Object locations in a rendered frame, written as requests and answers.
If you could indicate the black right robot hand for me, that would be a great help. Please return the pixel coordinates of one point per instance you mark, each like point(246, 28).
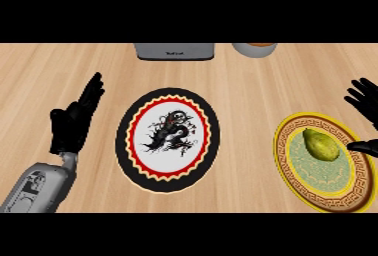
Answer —
point(366, 100)

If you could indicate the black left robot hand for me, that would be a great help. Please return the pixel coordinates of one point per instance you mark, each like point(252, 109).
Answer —
point(72, 125)

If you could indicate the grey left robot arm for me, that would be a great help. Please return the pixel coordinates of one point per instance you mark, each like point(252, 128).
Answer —
point(38, 188)

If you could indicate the green pear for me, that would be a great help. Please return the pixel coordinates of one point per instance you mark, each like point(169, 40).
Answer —
point(321, 145)

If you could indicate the black red dragon plate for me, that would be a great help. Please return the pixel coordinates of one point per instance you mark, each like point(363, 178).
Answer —
point(168, 139)

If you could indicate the yellow green patterned plate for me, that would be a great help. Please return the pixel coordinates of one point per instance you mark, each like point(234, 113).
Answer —
point(323, 173)

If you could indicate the grey appliance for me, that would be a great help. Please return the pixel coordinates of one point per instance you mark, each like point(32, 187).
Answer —
point(175, 51)

